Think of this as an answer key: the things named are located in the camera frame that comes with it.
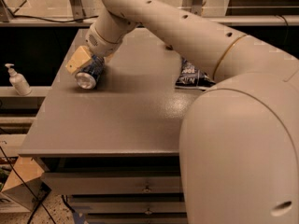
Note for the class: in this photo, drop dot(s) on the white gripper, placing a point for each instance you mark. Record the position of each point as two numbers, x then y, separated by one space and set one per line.
99 46

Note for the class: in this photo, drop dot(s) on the blue pepsi can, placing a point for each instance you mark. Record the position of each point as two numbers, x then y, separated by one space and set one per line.
88 77

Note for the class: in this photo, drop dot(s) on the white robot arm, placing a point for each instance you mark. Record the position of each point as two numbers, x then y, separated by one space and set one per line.
238 143

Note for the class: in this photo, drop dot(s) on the white pump dispenser bottle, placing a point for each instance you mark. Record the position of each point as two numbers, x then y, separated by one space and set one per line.
18 81

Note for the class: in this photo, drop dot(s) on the grey drawer cabinet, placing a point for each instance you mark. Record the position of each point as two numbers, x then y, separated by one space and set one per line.
113 151

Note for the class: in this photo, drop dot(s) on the blue white chip bag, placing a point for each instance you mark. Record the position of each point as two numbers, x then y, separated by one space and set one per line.
192 78

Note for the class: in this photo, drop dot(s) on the cardboard box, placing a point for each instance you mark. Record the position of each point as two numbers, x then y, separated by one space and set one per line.
19 193

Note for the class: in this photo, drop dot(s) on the metal bracket left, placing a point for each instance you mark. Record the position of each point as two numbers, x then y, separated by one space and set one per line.
82 9

